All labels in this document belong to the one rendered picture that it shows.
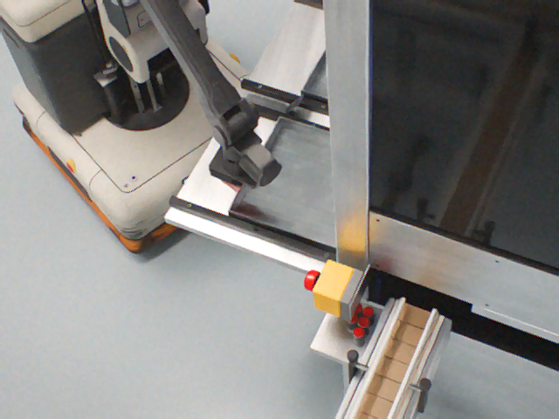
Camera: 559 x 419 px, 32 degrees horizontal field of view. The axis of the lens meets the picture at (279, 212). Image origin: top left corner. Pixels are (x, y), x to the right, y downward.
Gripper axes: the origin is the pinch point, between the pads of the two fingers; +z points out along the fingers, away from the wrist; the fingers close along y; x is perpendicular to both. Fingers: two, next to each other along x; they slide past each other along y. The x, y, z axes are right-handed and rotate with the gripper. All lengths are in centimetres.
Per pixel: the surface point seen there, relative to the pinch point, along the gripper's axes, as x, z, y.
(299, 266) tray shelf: -10.6, 1.0, 18.8
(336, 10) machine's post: -12, -78, 21
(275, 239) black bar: -7.7, -0.3, 12.2
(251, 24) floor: 114, 99, -52
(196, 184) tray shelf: -0.9, 4.4, -9.3
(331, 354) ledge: -25.5, -0.7, 32.2
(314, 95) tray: 28.1, -0.3, 4.8
